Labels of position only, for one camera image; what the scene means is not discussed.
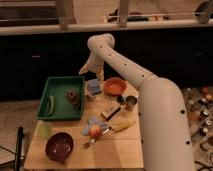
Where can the green plastic tray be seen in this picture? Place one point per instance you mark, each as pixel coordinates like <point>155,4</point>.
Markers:
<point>63,110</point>

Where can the brown block with black edge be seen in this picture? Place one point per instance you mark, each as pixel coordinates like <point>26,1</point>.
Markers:
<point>110,111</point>

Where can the orange bowl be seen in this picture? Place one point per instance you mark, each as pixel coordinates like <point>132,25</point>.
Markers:
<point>114,86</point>

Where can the black pole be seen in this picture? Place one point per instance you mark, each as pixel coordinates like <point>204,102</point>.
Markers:
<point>20,136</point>

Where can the blue sponge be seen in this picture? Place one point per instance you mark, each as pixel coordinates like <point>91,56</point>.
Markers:
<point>94,87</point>

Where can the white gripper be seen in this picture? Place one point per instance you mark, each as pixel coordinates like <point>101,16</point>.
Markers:
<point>95,65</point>

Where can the red apple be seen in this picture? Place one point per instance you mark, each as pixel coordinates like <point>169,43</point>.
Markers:
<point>95,131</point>

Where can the yellow banana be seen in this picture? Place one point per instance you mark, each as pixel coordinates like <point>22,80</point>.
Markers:
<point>117,127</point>

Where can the light green cup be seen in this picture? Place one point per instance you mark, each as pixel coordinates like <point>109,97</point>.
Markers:
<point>44,130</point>

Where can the dark purple bowl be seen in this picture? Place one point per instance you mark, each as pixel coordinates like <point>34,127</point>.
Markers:
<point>59,146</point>

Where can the blue cloth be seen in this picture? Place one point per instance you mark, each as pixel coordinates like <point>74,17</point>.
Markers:
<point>91,122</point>

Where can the small metal measuring cup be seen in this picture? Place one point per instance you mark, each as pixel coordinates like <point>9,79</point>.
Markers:
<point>121,99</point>

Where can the dark grape bunch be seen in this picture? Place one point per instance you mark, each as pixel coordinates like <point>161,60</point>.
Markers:
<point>74,98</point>

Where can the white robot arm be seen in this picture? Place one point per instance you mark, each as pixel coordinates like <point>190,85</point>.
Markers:
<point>164,126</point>

